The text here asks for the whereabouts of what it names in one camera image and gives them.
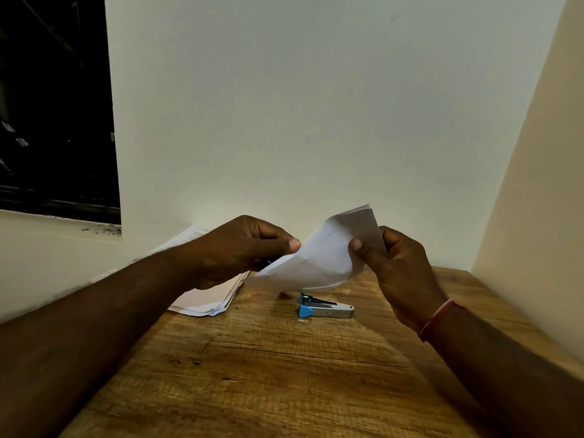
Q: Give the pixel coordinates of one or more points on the person's right hand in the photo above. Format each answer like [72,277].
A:
[401,278]

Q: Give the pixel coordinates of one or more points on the person's left hand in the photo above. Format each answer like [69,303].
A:
[232,250]

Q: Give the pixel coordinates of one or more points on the person's right thumb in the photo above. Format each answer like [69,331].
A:
[365,255]

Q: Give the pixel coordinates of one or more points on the person's left thumb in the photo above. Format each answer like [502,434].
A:
[273,248]

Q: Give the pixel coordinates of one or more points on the white paper sheet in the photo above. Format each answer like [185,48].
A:
[319,259]

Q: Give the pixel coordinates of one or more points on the person's right forearm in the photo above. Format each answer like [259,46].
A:
[511,374]

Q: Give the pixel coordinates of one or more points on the person's left forearm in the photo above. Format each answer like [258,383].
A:
[91,332]

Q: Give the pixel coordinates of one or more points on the blue and silver stapler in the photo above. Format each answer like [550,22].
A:
[325,307]

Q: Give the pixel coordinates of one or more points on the stack of white papers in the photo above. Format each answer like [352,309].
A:
[207,294]

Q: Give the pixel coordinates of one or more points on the red thread wristband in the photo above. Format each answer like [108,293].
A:
[435,320]

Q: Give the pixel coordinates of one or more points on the dark window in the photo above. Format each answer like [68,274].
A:
[54,104]

